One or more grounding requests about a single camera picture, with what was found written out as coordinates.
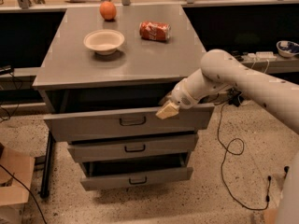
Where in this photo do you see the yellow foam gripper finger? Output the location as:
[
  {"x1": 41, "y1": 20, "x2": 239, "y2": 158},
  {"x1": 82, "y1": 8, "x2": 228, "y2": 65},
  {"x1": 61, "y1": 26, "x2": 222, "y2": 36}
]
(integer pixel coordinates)
[
  {"x1": 156, "y1": 100, "x2": 179, "y2": 119},
  {"x1": 158, "y1": 91, "x2": 172, "y2": 106}
]

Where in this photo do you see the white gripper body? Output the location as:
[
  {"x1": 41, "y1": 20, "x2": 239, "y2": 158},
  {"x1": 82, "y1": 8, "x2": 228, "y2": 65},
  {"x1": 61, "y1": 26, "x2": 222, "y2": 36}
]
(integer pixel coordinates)
[{"x1": 170, "y1": 78, "x2": 198, "y2": 109}]

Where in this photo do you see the grey top drawer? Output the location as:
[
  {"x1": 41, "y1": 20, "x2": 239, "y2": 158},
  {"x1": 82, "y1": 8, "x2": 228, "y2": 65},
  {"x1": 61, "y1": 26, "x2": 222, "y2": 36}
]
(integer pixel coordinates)
[{"x1": 44, "y1": 104, "x2": 214, "y2": 142}]

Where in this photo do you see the grey drawer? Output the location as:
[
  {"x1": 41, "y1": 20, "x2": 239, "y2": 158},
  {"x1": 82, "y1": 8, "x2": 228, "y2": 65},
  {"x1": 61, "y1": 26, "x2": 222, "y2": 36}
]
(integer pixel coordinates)
[
  {"x1": 67, "y1": 134, "x2": 198, "y2": 162},
  {"x1": 80, "y1": 167, "x2": 193, "y2": 191},
  {"x1": 44, "y1": 104, "x2": 214, "y2": 142}
]

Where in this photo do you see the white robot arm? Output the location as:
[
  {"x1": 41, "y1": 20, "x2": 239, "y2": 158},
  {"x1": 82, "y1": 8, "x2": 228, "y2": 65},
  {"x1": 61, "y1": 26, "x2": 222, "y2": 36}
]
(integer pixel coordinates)
[{"x1": 156, "y1": 49, "x2": 299, "y2": 224}]

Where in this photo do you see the grey drawer cabinet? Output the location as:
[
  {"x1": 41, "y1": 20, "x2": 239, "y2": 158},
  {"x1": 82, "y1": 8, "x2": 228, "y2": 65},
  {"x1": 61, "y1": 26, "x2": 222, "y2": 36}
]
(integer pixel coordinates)
[{"x1": 34, "y1": 5, "x2": 201, "y2": 177}]

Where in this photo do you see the grey middle drawer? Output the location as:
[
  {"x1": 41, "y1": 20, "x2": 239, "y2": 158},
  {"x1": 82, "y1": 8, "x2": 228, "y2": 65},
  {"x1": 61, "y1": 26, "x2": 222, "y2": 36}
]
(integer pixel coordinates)
[{"x1": 67, "y1": 134, "x2": 198, "y2": 162}]

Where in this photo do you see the grey bottom drawer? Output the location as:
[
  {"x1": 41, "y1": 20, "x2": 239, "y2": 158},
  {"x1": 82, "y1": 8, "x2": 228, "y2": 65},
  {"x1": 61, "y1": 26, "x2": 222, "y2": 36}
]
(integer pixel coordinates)
[{"x1": 80, "y1": 167, "x2": 193, "y2": 191}]

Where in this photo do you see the red soda can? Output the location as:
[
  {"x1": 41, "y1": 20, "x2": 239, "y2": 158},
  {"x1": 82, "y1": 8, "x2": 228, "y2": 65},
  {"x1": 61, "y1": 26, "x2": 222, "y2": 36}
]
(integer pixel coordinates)
[{"x1": 139, "y1": 21, "x2": 171, "y2": 42}]

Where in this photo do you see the black remote device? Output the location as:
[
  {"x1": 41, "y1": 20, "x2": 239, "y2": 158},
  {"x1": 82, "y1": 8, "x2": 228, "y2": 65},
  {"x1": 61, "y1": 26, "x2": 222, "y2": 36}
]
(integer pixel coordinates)
[{"x1": 231, "y1": 50, "x2": 244, "y2": 62}]

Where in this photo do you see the white paper bowl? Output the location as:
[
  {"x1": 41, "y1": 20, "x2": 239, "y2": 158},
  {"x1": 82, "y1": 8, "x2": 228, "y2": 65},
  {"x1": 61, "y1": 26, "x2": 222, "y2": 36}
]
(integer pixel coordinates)
[{"x1": 83, "y1": 29, "x2": 125, "y2": 55}]

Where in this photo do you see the white power strip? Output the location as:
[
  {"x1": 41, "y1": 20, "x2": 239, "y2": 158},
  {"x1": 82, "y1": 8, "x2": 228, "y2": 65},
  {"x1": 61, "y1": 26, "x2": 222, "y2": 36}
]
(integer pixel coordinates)
[{"x1": 248, "y1": 51, "x2": 277, "y2": 61}]

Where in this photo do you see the orange fruit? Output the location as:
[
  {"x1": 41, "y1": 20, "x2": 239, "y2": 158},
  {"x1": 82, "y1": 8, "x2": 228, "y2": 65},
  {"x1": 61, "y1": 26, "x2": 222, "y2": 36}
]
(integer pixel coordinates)
[{"x1": 99, "y1": 1, "x2": 117, "y2": 21}]

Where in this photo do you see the blue white bowl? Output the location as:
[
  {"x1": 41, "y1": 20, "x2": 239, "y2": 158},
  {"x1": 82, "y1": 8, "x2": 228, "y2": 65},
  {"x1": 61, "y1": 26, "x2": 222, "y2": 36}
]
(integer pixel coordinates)
[{"x1": 277, "y1": 40, "x2": 299, "y2": 58}]

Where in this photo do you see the black metal bar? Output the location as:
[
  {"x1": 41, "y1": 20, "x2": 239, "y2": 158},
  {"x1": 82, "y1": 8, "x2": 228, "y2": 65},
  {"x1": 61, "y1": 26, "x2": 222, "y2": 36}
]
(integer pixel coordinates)
[{"x1": 39, "y1": 133, "x2": 55, "y2": 199}]

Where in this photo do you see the cardboard box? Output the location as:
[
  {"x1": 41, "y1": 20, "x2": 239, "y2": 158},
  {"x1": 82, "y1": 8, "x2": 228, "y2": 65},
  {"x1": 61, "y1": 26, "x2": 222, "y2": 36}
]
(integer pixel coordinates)
[{"x1": 0, "y1": 144, "x2": 35, "y2": 224}]

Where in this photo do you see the black floor cable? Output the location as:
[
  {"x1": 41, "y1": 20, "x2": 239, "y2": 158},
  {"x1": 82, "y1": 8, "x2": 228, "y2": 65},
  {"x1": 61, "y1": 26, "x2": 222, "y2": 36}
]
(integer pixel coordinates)
[{"x1": 216, "y1": 100, "x2": 273, "y2": 212}]

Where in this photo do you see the black cable at left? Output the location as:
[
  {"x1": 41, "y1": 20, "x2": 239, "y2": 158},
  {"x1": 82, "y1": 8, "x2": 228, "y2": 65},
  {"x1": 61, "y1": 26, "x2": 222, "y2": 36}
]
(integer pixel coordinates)
[{"x1": 0, "y1": 163, "x2": 49, "y2": 224}]

